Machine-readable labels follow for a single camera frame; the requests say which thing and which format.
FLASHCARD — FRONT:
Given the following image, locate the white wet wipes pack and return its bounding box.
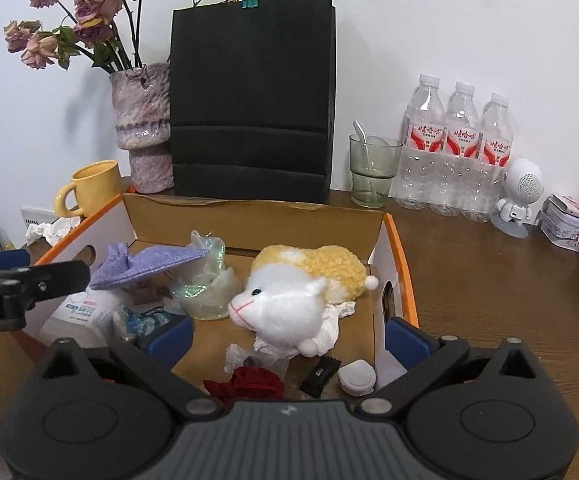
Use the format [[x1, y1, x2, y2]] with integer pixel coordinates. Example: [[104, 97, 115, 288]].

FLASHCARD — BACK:
[[40, 290, 125, 349]]

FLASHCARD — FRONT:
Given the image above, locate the small black packet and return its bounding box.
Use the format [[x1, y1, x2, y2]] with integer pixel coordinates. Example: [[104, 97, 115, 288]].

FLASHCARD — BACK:
[[299, 355, 343, 394]]

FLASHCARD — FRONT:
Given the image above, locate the white plastic spoon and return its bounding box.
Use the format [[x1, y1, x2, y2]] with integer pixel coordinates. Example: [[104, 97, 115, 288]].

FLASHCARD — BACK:
[[353, 120, 391, 201]]

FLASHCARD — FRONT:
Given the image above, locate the white purple small case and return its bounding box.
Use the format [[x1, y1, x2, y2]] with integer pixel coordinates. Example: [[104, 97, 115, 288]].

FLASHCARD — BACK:
[[547, 193, 579, 224]]

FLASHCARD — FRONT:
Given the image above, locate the clear plastic wrapper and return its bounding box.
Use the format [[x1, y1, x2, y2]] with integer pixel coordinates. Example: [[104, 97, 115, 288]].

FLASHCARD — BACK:
[[224, 344, 293, 376]]

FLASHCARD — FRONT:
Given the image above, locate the small crumpled white tissue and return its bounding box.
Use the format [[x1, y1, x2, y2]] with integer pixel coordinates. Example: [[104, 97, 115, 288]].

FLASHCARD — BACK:
[[26, 216, 81, 246]]

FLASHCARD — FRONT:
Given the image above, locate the white yellow plush sheep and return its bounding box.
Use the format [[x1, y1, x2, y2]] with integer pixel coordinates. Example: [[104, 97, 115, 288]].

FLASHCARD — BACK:
[[228, 244, 379, 359]]

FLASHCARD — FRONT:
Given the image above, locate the white robot figure speaker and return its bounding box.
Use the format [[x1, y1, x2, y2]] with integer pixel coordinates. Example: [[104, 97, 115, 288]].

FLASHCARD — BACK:
[[491, 157, 545, 236]]

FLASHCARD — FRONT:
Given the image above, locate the dried pink rose bouquet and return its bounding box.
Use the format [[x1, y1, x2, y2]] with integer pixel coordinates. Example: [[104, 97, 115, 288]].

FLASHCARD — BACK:
[[4, 0, 163, 74]]

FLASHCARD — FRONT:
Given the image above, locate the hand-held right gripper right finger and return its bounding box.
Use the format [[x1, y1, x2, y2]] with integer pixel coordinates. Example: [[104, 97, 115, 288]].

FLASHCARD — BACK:
[[357, 316, 541, 417]]

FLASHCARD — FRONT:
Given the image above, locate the yellow mug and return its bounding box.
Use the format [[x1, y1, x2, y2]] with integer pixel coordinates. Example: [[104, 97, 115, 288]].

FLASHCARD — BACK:
[[54, 160, 125, 219]]

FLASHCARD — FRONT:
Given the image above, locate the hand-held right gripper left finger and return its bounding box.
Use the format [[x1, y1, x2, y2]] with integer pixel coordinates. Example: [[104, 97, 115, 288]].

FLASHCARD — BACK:
[[42, 314, 223, 417]]

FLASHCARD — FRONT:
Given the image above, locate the purple drawstring pouch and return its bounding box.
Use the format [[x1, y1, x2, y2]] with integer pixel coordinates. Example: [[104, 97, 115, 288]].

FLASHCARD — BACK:
[[90, 242, 210, 291]]

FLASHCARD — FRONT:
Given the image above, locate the green tinted glass cup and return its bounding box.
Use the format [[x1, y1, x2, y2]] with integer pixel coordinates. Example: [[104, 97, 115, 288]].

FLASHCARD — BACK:
[[349, 132, 403, 209]]

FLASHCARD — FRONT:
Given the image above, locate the printed tin box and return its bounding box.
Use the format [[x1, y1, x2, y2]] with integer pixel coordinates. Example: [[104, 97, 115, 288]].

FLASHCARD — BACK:
[[539, 205, 579, 254]]

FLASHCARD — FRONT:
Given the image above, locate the pink ceramic vase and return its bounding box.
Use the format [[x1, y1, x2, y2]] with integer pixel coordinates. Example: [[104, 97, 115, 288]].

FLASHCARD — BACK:
[[108, 62, 175, 195]]

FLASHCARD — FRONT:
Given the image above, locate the orange cardboard box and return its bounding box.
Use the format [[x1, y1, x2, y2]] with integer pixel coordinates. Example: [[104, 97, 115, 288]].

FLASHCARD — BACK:
[[22, 192, 419, 401]]

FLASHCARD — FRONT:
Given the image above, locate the red fabric rose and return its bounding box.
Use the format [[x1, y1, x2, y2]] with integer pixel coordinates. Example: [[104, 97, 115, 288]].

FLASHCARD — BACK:
[[204, 366, 286, 406]]

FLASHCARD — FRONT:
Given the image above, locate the blue black snack packet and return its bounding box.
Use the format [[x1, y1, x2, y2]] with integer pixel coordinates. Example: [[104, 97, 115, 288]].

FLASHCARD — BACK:
[[114, 305, 188, 344]]

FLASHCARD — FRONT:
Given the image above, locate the clear iridescent plastic bag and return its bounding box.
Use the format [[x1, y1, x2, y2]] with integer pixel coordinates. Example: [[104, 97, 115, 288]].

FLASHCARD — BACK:
[[170, 230, 243, 321]]

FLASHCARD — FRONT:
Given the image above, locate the black paper bag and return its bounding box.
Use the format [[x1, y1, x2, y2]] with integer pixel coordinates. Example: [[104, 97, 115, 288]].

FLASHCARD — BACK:
[[170, 0, 336, 206]]

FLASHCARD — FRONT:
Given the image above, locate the clear water bottle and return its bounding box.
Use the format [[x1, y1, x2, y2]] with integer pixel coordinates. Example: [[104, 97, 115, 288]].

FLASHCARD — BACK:
[[429, 81, 483, 219], [462, 92, 514, 224], [392, 74, 445, 211]]

